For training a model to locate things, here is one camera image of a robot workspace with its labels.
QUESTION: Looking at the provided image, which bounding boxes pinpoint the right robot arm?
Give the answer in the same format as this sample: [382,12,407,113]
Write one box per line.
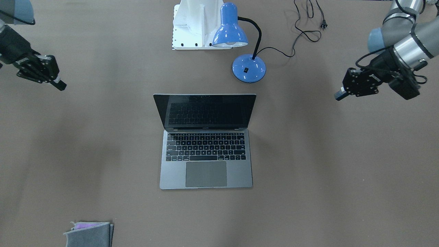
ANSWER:
[0,0,67,91]

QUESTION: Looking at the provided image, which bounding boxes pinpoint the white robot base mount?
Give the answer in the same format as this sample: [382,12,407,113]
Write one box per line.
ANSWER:
[171,0,229,50]

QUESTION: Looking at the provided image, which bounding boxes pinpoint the grey laptop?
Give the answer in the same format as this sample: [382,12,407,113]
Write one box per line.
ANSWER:
[153,94,257,190]

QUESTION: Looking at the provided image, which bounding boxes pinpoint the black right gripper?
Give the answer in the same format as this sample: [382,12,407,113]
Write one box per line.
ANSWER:
[15,54,67,91]

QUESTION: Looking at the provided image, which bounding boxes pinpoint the folded grey cloth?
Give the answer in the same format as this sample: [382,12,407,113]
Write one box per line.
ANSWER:
[64,222,114,247]

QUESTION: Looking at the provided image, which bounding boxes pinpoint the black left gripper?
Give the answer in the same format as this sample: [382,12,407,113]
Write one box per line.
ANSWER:
[334,68,388,101]

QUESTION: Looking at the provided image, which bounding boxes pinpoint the blue desk lamp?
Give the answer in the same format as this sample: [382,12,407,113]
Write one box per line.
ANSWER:
[212,2,266,83]

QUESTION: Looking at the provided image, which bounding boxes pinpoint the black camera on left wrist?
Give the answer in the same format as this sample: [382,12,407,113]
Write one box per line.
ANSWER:
[388,71,420,100]

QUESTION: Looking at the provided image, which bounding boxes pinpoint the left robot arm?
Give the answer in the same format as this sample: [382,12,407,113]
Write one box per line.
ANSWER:
[334,0,439,101]

